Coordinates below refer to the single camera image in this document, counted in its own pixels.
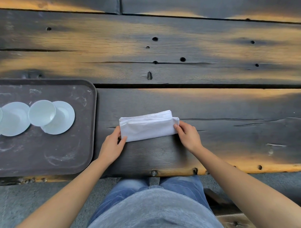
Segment person's left hand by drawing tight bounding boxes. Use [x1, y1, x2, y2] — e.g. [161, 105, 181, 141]
[98, 126, 127, 165]

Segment blue jeans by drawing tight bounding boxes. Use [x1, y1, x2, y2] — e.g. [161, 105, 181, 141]
[89, 175, 214, 225]

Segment person's right forearm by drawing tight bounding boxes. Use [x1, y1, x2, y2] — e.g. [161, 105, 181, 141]
[190, 146, 301, 228]

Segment grey shirt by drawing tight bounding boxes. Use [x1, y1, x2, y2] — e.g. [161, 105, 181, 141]
[87, 185, 224, 228]

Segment dark brown serving tray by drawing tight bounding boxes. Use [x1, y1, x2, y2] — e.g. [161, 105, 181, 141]
[0, 79, 97, 178]

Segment person's left forearm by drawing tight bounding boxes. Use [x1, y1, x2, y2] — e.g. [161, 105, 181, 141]
[16, 159, 113, 228]

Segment white cloth napkin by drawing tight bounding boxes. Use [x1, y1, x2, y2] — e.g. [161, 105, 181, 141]
[119, 110, 180, 143]

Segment person's right hand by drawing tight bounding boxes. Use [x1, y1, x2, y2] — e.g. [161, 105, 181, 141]
[173, 120, 204, 154]

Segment clear stemmed glass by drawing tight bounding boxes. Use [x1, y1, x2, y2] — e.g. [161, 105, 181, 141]
[0, 102, 31, 137]
[28, 100, 76, 135]

